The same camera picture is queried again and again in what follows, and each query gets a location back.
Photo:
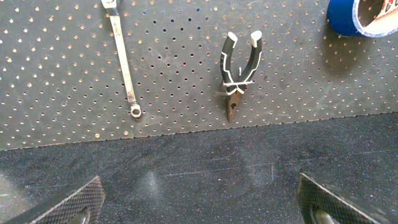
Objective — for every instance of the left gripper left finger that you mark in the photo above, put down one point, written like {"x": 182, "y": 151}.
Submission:
{"x": 84, "y": 199}

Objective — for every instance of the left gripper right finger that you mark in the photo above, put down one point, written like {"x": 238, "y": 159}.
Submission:
{"x": 320, "y": 196}

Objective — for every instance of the black pegboard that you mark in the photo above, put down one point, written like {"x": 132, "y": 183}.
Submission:
{"x": 186, "y": 102}

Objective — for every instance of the black and white pliers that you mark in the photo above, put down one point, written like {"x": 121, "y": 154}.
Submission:
{"x": 234, "y": 102}

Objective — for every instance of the roll of blue tape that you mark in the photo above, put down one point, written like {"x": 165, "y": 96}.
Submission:
{"x": 340, "y": 18}

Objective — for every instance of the wrench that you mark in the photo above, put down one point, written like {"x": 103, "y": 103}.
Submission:
{"x": 124, "y": 68}

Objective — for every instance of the metal hook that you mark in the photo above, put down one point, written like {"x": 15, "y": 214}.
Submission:
{"x": 237, "y": 83}

